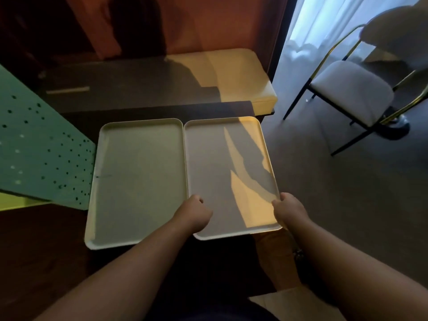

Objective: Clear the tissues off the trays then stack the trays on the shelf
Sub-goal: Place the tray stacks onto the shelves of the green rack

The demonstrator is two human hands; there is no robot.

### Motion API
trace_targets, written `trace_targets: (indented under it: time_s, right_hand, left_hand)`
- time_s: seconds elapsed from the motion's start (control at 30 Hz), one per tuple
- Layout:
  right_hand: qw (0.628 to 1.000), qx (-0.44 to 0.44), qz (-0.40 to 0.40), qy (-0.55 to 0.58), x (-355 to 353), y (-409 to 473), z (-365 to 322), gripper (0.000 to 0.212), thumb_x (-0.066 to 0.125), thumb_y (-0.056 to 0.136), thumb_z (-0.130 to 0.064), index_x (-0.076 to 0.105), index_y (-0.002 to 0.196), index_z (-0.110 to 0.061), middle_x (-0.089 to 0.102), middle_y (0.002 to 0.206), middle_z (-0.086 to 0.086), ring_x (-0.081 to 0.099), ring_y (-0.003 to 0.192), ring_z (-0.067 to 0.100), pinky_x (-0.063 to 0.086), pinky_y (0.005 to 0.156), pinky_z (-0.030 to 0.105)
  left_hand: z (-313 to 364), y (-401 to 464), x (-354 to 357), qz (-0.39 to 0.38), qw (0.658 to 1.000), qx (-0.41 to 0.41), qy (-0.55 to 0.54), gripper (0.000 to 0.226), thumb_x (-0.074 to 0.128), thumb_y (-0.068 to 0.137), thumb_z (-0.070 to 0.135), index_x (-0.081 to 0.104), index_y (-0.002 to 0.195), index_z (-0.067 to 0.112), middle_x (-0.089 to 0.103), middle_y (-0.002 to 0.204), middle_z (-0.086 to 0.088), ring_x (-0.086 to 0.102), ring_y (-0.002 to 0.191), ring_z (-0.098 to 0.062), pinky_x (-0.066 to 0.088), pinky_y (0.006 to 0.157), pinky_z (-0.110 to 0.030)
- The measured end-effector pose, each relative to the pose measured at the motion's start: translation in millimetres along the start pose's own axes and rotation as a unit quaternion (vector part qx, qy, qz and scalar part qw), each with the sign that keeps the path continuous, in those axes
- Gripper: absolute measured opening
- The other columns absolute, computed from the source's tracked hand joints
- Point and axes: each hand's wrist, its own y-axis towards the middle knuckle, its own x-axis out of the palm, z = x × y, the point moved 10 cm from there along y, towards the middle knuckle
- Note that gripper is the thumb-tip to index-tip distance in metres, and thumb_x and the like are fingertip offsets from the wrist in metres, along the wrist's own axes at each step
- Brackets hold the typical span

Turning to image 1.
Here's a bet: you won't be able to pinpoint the person's left hand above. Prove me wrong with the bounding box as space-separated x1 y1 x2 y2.
172 194 213 235

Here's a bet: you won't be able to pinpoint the green perforated metal shelf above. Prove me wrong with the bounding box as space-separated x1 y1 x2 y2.
0 63 97 211

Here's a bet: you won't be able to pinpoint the white cushioned metal chair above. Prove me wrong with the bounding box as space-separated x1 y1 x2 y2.
282 4 428 157

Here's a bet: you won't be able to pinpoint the person's left forearm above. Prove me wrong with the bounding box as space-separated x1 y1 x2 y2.
33 217 198 321

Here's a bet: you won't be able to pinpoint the pale yellow tray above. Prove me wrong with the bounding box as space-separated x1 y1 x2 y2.
183 116 283 241

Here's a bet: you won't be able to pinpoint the person's right hand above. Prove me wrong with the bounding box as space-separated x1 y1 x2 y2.
271 192 312 231

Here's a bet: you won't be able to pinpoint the person's dark sneaker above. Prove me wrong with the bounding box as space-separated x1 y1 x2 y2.
293 249 335 298

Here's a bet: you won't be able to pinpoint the person's dark trousers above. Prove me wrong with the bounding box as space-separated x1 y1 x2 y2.
147 297 278 321

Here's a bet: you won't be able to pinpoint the grey white tray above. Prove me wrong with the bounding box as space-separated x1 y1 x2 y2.
84 118 188 250

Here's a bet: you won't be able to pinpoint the black round stand base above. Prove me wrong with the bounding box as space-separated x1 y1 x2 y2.
378 105 411 141

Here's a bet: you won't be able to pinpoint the person's right forearm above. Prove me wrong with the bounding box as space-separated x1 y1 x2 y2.
287 217 428 321

